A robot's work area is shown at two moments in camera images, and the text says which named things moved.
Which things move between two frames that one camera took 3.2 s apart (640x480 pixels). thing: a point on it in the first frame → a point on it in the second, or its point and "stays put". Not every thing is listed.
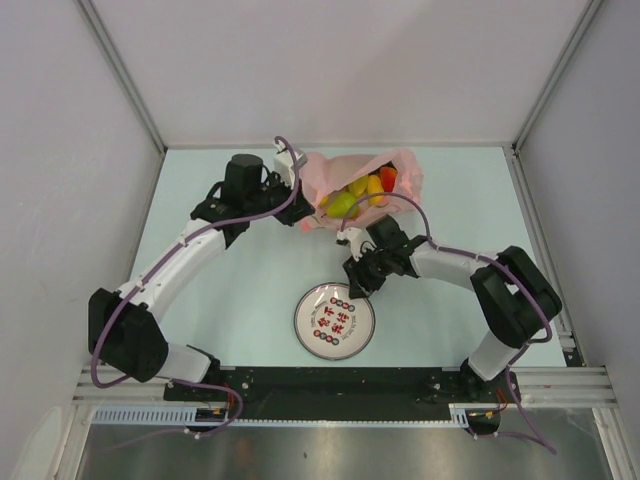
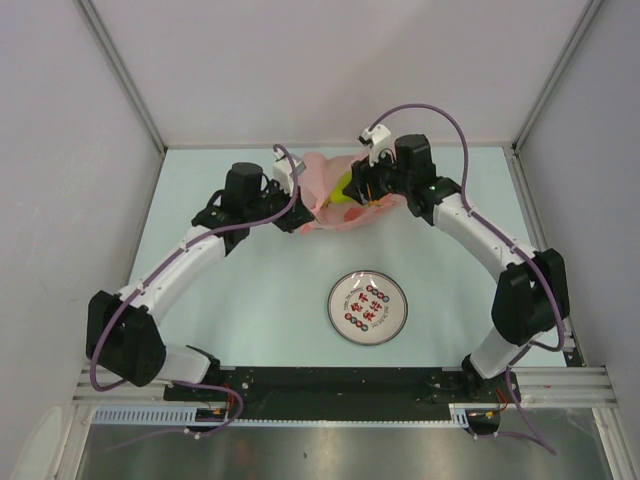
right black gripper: (360, 284) → (362, 174)
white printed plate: (331, 324) → (367, 307)
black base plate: (340, 392) stays put
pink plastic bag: (321, 174) stays put
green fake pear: (340, 204) → (336, 194)
